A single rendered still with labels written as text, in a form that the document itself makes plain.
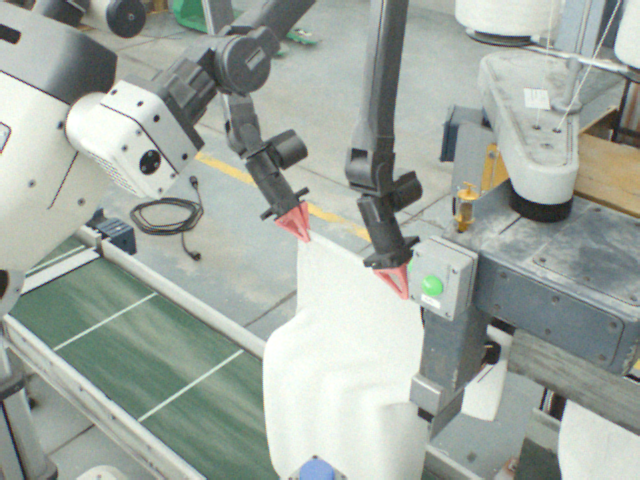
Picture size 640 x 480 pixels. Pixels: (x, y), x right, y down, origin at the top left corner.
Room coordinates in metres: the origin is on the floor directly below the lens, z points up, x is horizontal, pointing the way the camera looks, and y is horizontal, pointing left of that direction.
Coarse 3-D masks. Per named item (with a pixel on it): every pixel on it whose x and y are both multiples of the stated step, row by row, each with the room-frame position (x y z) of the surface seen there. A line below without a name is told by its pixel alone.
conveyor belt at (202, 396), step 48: (48, 288) 1.94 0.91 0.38; (96, 288) 1.94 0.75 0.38; (144, 288) 1.95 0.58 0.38; (48, 336) 1.69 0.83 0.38; (96, 336) 1.70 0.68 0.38; (144, 336) 1.71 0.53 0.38; (192, 336) 1.71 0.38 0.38; (96, 384) 1.49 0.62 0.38; (144, 384) 1.50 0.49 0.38; (192, 384) 1.50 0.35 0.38; (240, 384) 1.51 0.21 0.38; (192, 432) 1.32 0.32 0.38; (240, 432) 1.33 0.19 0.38
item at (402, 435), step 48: (336, 288) 1.18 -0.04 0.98; (384, 288) 1.10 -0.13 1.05; (288, 336) 1.21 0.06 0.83; (336, 336) 1.16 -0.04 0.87; (384, 336) 1.09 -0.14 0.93; (288, 384) 1.15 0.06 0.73; (336, 384) 1.08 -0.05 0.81; (384, 384) 1.05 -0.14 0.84; (480, 384) 0.95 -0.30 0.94; (288, 432) 1.15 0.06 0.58; (336, 432) 1.05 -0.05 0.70; (384, 432) 1.00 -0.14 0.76
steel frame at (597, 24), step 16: (576, 0) 5.57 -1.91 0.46; (592, 0) 5.49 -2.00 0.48; (608, 0) 5.80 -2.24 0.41; (624, 0) 5.74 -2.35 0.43; (576, 16) 5.55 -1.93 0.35; (592, 16) 5.47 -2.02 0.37; (608, 16) 5.78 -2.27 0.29; (560, 32) 5.61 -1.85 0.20; (576, 32) 5.53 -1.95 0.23; (592, 32) 5.45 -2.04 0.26; (608, 32) 5.76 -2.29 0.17; (560, 48) 5.59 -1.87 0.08; (592, 48) 5.43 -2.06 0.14; (608, 48) 5.72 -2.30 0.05
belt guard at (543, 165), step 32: (480, 64) 1.32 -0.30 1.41; (512, 64) 1.31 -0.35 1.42; (544, 64) 1.31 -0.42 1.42; (480, 96) 1.27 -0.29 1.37; (512, 96) 1.15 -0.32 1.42; (576, 96) 1.16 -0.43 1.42; (512, 128) 1.02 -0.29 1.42; (544, 128) 1.02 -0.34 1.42; (576, 128) 1.02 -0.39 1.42; (512, 160) 0.96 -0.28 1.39; (544, 160) 0.91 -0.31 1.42; (576, 160) 0.91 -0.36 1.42; (544, 192) 0.88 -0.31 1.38
